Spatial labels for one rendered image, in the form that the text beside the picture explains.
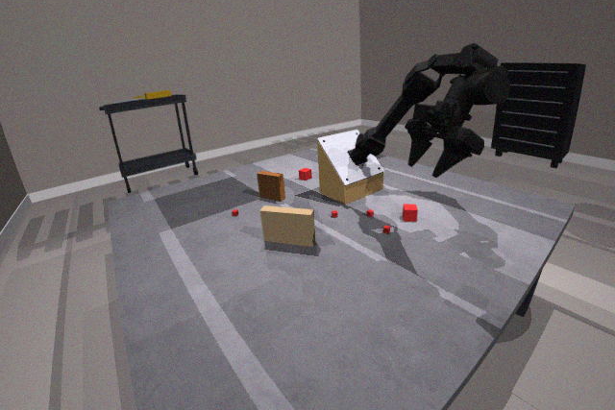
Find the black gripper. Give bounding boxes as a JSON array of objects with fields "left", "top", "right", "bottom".
[{"left": 405, "top": 97, "right": 484, "bottom": 178}]

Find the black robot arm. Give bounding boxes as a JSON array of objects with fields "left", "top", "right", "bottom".
[{"left": 348, "top": 43, "right": 510, "bottom": 165}]

